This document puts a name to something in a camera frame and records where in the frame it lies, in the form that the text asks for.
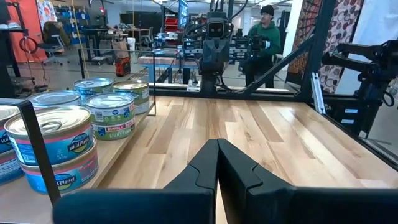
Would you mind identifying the orange partition wall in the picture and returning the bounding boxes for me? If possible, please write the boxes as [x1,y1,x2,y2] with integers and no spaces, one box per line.
[6,0,47,63]

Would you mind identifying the red coiled cable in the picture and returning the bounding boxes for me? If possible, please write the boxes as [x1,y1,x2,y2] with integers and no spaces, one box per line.
[19,36,39,54]

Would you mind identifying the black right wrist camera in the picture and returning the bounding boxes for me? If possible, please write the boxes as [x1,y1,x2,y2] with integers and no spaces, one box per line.
[205,11,227,40]

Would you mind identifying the silver mounting plate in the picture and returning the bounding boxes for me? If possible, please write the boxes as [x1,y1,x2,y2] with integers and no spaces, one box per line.
[186,79,201,93]

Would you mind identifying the salmon can gold pull-tab lid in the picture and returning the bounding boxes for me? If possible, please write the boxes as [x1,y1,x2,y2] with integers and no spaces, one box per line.
[4,105,94,166]
[20,136,100,195]

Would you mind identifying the silver aluminium bar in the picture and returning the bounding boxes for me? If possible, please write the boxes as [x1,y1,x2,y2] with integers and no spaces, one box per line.
[310,72,326,115]

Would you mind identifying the blue lit monitor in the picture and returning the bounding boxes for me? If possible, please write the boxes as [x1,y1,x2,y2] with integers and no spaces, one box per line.
[178,0,190,29]

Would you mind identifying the blue work table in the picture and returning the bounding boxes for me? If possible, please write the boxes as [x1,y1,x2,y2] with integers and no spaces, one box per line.
[138,55,200,85]

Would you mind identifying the person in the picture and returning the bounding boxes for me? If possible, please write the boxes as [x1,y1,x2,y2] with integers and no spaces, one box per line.
[244,4,282,88]

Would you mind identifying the grey office chair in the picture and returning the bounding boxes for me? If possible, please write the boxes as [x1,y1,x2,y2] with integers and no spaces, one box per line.
[37,21,72,67]

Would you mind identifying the brown paper bag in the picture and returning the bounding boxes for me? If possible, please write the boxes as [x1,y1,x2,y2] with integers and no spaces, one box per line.
[111,40,130,60]

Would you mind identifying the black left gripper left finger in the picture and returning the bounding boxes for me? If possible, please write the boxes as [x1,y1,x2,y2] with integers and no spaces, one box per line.
[52,138,219,224]

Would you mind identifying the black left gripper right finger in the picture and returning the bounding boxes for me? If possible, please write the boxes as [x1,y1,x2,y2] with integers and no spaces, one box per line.
[217,138,398,224]

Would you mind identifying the Bumble Bee tuna can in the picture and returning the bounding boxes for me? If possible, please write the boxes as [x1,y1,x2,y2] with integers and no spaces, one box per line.
[27,90,82,110]
[92,117,137,141]
[84,92,136,125]

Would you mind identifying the yellow hanging cord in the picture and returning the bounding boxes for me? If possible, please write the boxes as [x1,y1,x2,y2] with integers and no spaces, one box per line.
[70,0,90,79]

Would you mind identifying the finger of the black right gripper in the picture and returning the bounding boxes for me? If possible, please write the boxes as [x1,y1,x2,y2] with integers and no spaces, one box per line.
[203,39,218,65]
[216,39,230,65]

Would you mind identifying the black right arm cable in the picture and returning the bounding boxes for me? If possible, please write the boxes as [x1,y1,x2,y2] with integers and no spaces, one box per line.
[228,0,249,22]

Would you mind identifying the blue storage shelves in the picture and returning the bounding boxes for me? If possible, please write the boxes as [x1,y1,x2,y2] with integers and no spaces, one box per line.
[60,7,88,45]

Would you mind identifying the salmon can with ringed lid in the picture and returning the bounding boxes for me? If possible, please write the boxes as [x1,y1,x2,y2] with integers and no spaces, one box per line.
[0,149,25,186]
[0,105,21,155]

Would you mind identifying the red storage bins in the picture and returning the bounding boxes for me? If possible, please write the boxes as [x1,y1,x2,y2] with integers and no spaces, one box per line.
[164,17,180,32]

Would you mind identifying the gold plain lid can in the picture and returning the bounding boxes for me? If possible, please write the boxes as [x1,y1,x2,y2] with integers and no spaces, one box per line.
[111,80,150,105]
[134,101,150,115]

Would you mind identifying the orange and black tool bag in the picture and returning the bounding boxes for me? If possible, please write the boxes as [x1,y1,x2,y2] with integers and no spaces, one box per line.
[114,57,132,77]

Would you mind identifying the black equipment rack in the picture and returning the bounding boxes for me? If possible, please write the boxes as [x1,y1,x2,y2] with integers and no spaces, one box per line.
[0,0,35,99]

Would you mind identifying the wooden shelf with black frame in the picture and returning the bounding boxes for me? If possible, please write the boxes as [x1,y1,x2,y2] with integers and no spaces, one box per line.
[0,48,157,224]

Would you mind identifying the brown circle patterned curtain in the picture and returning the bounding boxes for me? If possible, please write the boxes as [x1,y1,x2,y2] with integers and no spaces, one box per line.
[287,0,364,94]

